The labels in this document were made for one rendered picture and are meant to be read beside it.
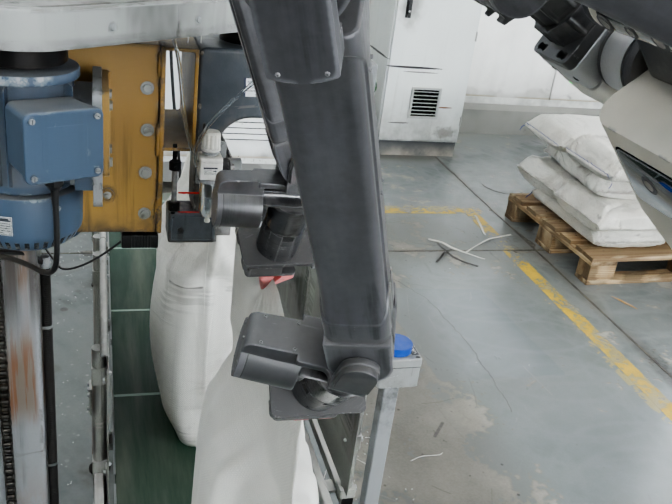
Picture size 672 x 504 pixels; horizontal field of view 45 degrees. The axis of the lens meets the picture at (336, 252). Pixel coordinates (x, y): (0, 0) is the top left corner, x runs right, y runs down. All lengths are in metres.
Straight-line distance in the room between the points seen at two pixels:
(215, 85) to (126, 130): 0.16
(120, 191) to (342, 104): 0.91
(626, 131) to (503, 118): 5.21
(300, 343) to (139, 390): 1.40
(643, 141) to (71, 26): 0.69
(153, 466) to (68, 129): 1.01
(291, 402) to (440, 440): 1.86
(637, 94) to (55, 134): 0.69
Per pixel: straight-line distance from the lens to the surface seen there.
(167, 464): 1.89
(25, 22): 1.06
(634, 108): 0.98
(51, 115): 1.04
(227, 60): 1.30
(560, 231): 4.19
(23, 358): 1.57
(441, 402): 2.86
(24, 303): 1.51
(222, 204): 1.01
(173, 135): 1.39
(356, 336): 0.66
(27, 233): 1.17
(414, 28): 5.09
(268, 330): 0.73
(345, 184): 0.53
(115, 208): 1.37
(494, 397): 2.96
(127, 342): 2.30
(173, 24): 1.20
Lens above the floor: 1.60
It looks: 25 degrees down
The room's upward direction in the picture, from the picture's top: 7 degrees clockwise
